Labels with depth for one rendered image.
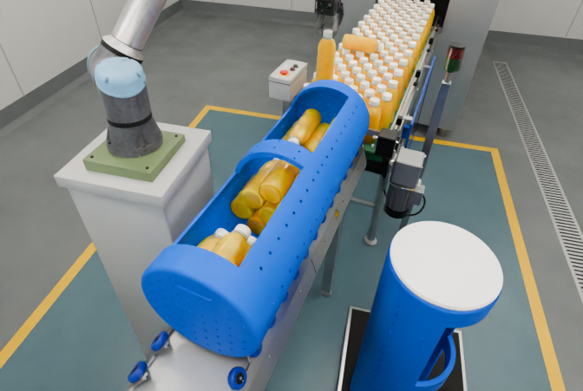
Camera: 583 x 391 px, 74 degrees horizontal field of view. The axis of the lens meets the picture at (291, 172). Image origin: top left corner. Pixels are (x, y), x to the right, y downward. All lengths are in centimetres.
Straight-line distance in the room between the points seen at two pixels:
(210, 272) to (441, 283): 57
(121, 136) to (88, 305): 139
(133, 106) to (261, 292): 58
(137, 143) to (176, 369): 57
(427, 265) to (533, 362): 134
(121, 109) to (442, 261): 90
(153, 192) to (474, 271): 84
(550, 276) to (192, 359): 216
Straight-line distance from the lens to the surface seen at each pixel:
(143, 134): 112
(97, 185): 114
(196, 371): 101
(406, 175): 170
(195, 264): 77
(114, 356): 217
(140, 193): 107
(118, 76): 106
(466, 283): 107
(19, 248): 282
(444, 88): 180
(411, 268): 105
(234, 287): 76
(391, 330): 118
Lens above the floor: 184
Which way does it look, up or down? 40 degrees down
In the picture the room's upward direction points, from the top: 2 degrees clockwise
